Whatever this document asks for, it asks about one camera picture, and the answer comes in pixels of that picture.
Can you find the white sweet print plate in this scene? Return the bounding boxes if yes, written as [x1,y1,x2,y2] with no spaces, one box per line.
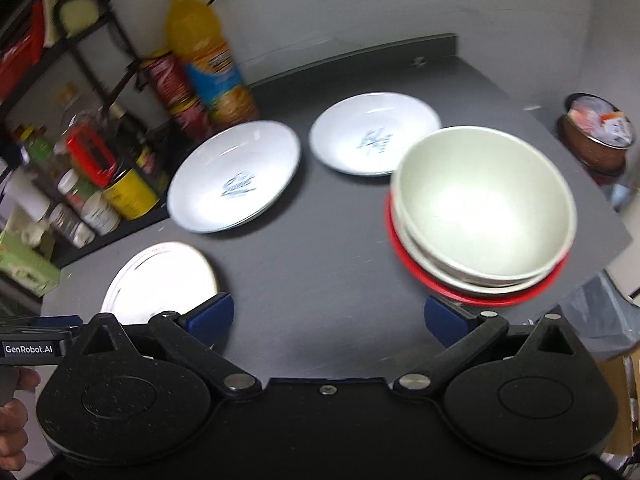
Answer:
[167,120,302,233]

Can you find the yellow label sauce jug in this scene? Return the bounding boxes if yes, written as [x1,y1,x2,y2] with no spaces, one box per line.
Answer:
[65,122,160,220]

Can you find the red round plate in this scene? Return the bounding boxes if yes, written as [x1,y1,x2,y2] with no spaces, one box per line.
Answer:
[384,194,570,308]

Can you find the person's left hand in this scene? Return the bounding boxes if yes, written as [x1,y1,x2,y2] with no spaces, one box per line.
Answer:
[0,399,28,472]

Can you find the red snack can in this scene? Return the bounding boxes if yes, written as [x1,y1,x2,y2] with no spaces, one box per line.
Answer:
[142,49,215,143]

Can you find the silver rimmed white plate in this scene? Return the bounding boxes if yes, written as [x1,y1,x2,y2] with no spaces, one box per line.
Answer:
[101,242,219,325]

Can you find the white bakery print plate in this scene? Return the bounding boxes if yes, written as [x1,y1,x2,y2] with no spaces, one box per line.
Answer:
[309,92,442,177]

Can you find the black metal spice rack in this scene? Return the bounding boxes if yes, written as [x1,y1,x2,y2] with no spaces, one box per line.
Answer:
[1,0,169,268]

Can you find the green matcha box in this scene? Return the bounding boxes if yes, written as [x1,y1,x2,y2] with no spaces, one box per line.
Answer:
[0,231,61,297]

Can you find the cream ceramic bowl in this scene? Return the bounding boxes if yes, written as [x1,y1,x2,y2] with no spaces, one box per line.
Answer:
[390,126,577,285]

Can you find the white cap seasoning jar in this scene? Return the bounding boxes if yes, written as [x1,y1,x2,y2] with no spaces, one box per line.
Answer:
[58,168,120,236]

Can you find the orange juice bottle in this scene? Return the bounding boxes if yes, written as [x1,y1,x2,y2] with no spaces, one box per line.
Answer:
[164,0,259,128]

